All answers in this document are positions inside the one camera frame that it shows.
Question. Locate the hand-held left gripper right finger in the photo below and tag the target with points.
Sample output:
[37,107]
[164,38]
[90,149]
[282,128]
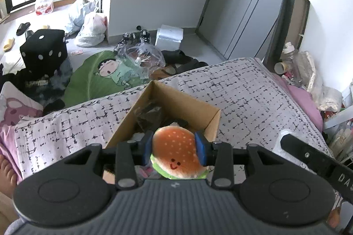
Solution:
[200,149]

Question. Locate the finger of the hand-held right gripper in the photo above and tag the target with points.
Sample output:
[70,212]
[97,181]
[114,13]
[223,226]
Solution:
[306,153]

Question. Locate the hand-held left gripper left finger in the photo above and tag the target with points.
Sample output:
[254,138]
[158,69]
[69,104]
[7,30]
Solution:
[147,149]

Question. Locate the burger plush toy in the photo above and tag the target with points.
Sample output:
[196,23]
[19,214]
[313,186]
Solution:
[176,152]

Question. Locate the dark cloth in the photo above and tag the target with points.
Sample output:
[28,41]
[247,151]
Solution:
[147,116]

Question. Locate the brown cardboard box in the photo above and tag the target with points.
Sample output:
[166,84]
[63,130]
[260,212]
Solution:
[193,107]

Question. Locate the white shelf unit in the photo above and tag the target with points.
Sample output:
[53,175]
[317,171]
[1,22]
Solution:
[340,130]

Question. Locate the crumpled white plastic bag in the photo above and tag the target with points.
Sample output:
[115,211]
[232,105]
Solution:
[329,97]

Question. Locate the white black patterned bedspread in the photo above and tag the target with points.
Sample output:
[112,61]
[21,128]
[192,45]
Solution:
[248,91]

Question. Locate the clear bag with wicker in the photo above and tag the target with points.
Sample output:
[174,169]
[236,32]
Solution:
[306,68]

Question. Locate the green leaf cartoon mat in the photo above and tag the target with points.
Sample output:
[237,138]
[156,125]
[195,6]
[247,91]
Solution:
[91,80]

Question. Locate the paper cup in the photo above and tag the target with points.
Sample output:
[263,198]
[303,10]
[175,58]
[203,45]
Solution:
[281,67]

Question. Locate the black clothing on floor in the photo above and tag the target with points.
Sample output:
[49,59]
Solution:
[182,59]

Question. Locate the clear plastic bag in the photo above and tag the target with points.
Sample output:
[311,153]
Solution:
[142,57]

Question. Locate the clear bottle white cap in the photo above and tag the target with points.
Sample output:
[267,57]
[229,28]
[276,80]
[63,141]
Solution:
[288,52]

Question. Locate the black tripod gear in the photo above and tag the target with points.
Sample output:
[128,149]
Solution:
[135,37]

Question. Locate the white foam box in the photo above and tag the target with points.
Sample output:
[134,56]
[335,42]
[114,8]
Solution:
[169,37]

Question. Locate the dark tie-dye clothes pile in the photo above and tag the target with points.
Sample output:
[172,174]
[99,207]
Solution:
[52,86]

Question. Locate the white plastic bag red print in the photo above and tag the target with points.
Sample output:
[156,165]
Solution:
[91,29]

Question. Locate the leaning cardboard sheet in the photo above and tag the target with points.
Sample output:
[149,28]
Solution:
[299,17]

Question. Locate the pink cartoon pillow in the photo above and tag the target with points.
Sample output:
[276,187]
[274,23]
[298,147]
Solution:
[12,111]

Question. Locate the black dice plush stool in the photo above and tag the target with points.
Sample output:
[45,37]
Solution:
[44,51]

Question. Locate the person's bare foot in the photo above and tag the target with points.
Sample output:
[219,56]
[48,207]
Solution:
[7,171]

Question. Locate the grey door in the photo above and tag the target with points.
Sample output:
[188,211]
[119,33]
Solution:
[248,3]

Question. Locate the black slipper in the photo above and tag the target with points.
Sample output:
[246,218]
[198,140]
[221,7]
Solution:
[22,28]

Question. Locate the yellow slipper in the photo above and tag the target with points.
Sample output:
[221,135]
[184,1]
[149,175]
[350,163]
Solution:
[8,44]

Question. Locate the red white snack bag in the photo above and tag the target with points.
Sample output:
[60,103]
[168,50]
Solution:
[43,6]

